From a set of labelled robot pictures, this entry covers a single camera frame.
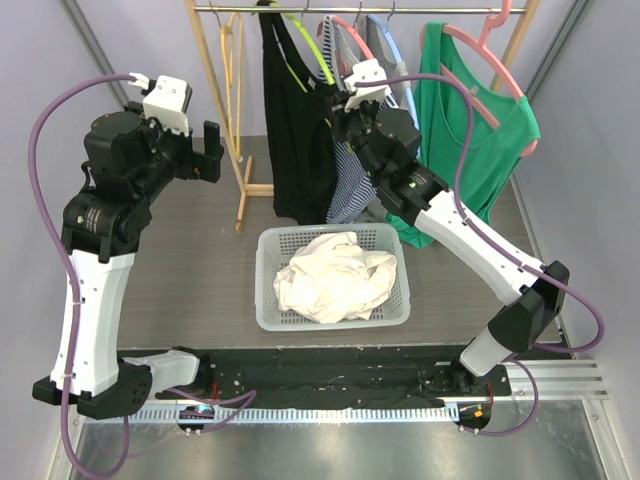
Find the black tank top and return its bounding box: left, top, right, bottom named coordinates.
left=259, top=13, right=337, bottom=225

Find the lime green hanger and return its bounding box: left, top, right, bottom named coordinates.
left=256, top=1, right=336, bottom=93

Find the yellow plastic hanger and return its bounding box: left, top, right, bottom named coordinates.
left=220, top=12, right=244, bottom=163

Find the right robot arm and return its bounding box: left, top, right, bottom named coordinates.
left=326, top=92, right=569, bottom=395

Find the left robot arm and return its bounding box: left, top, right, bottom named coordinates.
left=32, top=110, right=224, bottom=420

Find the grey tank top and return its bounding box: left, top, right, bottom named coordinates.
left=365, top=14, right=416, bottom=101

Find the blue white striped tank top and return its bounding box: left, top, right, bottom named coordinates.
left=318, top=15, right=375, bottom=224

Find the blue plastic hanger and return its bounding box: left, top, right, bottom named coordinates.
left=367, top=13, right=421, bottom=126

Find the green tank top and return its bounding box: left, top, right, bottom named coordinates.
left=414, top=22, right=540, bottom=223

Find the pink hanger under striped top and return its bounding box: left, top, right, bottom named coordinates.
left=329, top=15, right=374, bottom=76

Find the pink hanger under green top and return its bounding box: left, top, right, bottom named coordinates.
left=418, top=21, right=540, bottom=158

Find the wooden clothes rack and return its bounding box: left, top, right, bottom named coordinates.
left=185, top=1, right=539, bottom=234

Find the white plastic laundry basket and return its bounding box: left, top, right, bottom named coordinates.
left=255, top=223, right=411, bottom=332

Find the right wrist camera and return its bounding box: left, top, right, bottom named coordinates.
left=344, top=58, right=391, bottom=112

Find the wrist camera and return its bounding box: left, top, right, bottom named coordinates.
left=344, top=58, right=391, bottom=112
left=142, top=75, right=192, bottom=136

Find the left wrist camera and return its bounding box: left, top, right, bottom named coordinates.
left=142, top=75, right=192, bottom=136

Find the white slotted cable duct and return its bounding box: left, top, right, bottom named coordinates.
left=129, top=403, right=459, bottom=425

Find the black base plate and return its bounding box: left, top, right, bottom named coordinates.
left=180, top=345, right=512, bottom=410

